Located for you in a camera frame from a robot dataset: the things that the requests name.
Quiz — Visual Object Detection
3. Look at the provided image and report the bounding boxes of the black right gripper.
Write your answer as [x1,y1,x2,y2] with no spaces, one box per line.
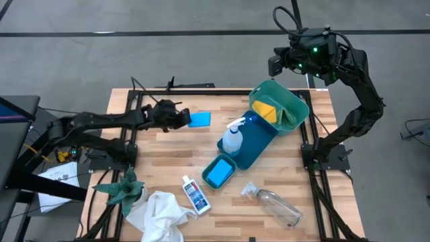
[284,27,339,85]

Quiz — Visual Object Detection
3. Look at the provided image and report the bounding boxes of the blue kitchen sponge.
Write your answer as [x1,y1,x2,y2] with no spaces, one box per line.
[206,159,234,188]
[187,111,212,128]

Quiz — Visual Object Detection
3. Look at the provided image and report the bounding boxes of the white spray bottle blue trigger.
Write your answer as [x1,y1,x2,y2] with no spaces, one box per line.
[221,116,258,158]

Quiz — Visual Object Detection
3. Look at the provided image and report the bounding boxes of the yellow sponge cloth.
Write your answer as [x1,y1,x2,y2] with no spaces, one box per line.
[251,99,278,124]

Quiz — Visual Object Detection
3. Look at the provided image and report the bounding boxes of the clear plastic spray bottle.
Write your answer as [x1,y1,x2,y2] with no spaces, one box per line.
[241,182,304,229]

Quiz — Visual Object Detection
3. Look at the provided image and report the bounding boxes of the large teal plastic bin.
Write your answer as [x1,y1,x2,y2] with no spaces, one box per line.
[248,79,310,137]

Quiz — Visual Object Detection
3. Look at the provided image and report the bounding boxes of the small teal plastic bin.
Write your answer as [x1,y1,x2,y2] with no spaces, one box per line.
[201,153,238,190]

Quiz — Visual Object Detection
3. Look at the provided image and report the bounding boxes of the green plant in white pot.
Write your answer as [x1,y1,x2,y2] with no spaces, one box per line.
[92,167,149,218]

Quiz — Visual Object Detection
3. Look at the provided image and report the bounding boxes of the white cleaner bottle blue label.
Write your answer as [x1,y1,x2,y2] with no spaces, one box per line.
[181,174,212,216]

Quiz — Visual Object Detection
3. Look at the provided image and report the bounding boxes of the dark blue plastic bin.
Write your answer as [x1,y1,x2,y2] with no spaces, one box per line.
[216,110,279,171]

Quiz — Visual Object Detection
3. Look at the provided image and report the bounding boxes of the white towel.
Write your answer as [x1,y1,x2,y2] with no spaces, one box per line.
[126,190,199,242]

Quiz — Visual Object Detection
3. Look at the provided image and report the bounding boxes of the grey equipment base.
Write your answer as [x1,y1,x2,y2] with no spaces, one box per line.
[400,121,430,141]

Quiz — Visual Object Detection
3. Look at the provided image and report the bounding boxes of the white paper sheets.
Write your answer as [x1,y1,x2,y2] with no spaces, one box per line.
[37,161,81,214]

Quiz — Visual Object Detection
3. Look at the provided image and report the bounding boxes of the black side table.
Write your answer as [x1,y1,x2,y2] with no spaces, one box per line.
[0,95,88,242]

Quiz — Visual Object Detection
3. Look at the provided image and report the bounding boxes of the black bracket bar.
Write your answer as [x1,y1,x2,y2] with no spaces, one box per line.
[155,76,216,90]

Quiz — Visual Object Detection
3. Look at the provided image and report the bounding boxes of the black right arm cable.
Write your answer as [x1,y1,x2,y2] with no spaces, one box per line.
[272,5,305,36]

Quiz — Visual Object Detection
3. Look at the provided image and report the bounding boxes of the black aluminium table frame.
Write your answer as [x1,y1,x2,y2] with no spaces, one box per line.
[72,87,367,242]

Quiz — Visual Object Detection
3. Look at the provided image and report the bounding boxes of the floor electronics with yellow cable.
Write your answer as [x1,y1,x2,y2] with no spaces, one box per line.
[53,143,83,164]

